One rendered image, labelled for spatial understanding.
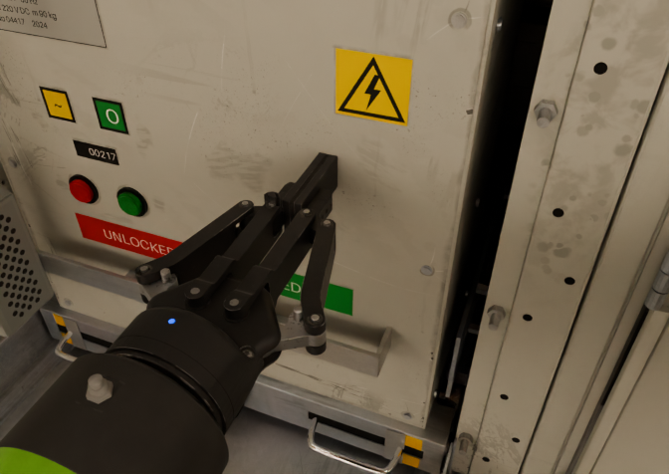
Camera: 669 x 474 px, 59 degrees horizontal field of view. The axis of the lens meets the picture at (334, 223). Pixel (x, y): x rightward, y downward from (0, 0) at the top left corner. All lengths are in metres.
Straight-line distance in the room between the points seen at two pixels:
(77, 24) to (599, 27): 0.39
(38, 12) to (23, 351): 0.47
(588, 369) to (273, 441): 0.38
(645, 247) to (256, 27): 0.32
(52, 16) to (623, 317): 0.52
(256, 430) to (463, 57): 0.52
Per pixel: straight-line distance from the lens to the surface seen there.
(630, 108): 0.42
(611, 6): 0.39
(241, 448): 0.76
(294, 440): 0.76
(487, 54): 0.40
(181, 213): 0.59
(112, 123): 0.58
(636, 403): 0.56
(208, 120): 0.51
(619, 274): 0.49
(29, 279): 0.72
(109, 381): 0.28
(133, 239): 0.66
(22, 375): 0.90
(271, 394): 0.72
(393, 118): 0.43
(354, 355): 0.55
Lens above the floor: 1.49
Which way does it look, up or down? 38 degrees down
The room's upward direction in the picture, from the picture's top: straight up
